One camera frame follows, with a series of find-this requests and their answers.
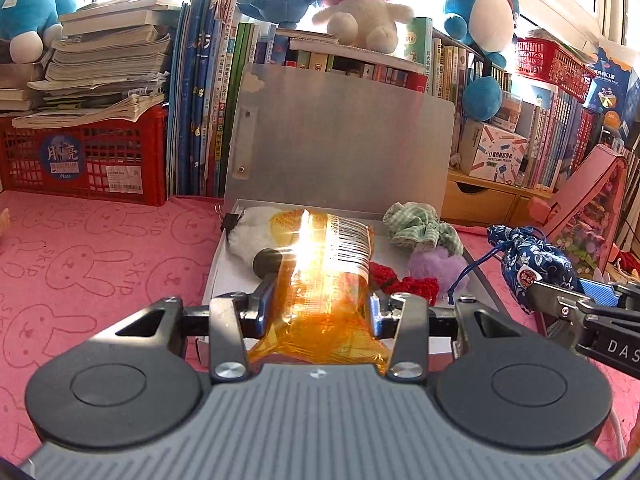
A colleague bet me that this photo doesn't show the silver lidded box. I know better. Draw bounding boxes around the silver lidded box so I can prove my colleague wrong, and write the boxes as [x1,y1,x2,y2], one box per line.
[202,62,507,361]

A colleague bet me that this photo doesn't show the pink transparent bag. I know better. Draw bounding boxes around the pink transparent bag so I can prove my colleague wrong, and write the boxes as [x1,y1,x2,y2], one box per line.
[528,143,630,281]

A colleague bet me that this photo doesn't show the black round disc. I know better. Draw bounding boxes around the black round disc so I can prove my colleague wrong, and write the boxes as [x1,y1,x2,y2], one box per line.
[253,248,284,279]

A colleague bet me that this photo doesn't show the flat white books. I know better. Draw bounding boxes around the flat white books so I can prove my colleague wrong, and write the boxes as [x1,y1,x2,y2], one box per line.
[274,27,426,74]

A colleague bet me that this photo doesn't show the white pink plush toy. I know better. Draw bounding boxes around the white pink plush toy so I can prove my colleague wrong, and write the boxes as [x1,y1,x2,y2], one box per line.
[310,0,416,54]

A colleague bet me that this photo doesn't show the stack of grey books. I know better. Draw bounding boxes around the stack of grey books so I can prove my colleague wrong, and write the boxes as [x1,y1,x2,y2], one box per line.
[0,62,52,114]

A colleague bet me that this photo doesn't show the black binder clip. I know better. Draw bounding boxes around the black binder clip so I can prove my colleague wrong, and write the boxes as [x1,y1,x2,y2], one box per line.
[219,212,247,247]

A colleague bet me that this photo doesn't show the row of small colourful books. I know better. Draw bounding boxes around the row of small colourful books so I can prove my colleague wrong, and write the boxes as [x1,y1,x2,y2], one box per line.
[252,35,430,94]

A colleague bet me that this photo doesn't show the blue white-bellied plush toy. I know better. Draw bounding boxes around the blue white-bellied plush toy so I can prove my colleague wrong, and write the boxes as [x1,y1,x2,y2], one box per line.
[439,0,521,122]

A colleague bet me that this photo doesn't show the white printed cardboard box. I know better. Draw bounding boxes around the white printed cardboard box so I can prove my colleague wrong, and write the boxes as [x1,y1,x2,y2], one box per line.
[458,120,530,189]

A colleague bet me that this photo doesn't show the blue cardboard carton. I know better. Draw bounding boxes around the blue cardboard carton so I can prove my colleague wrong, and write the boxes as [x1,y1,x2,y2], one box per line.
[582,48,640,152]

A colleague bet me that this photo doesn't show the row of blue-red books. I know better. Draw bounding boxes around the row of blue-red books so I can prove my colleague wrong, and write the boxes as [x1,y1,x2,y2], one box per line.
[520,85,609,192]

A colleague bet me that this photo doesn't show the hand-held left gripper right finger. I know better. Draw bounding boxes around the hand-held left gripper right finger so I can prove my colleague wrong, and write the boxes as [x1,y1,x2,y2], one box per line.
[368,293,526,380]

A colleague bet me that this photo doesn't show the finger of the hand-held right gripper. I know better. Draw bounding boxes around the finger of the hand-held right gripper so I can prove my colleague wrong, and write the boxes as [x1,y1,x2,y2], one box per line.
[525,280,595,327]
[581,280,632,307]

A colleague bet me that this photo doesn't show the white cable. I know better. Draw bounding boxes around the white cable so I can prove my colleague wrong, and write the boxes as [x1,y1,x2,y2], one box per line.
[607,409,627,462]

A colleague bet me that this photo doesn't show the pink rabbit-print mat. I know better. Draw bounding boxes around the pink rabbit-print mat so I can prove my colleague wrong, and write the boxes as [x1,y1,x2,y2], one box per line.
[0,190,640,467]

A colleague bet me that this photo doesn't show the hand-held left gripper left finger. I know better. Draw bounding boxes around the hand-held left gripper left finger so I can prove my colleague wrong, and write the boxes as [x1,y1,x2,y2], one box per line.
[116,276,279,381]

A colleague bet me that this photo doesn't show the blue floral drawstring pouch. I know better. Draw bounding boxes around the blue floral drawstring pouch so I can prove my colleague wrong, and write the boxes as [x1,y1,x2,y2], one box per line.
[447,225,579,314]

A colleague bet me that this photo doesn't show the red plastic crate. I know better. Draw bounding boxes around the red plastic crate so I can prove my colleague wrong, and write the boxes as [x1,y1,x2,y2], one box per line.
[0,105,169,207]

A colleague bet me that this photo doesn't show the white fluffy puff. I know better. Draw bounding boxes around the white fluffy puff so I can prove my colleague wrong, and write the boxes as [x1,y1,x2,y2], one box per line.
[227,205,284,264]

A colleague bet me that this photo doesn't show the pile of worn paper books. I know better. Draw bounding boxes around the pile of worn paper books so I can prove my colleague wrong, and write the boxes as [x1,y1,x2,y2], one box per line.
[12,0,174,129]

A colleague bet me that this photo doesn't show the green checkered scrunchie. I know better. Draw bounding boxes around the green checkered scrunchie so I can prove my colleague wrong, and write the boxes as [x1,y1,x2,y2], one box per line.
[383,202,465,256]

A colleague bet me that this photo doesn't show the row of yellow-green books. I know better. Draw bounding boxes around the row of yellow-green books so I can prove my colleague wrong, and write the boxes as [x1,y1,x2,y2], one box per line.
[430,37,514,107]

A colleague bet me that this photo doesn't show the tall green book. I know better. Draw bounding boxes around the tall green book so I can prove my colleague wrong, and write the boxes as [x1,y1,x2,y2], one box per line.
[400,16,434,92]

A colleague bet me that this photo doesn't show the red crochet scrunchie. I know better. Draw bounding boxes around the red crochet scrunchie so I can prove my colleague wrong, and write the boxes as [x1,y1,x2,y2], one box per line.
[368,261,441,307]

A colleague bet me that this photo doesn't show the row of tall thin books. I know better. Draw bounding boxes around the row of tall thin books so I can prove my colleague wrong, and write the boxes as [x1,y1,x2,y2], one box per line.
[167,0,251,199]

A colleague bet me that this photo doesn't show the wooden drawer organiser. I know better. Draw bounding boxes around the wooden drawer organiser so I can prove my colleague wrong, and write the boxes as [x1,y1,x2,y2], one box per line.
[442,169,554,229]

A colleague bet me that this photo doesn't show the orange transparent snack packet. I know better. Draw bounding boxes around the orange transparent snack packet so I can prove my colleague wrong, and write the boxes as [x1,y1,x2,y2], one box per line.
[247,209,394,377]

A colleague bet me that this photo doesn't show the red plastic basket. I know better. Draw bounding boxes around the red plastic basket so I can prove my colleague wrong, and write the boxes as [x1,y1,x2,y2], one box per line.
[514,37,596,104]

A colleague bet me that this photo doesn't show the blue round-headed plush toy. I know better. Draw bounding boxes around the blue round-headed plush toy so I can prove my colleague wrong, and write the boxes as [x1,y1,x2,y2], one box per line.
[0,0,86,65]

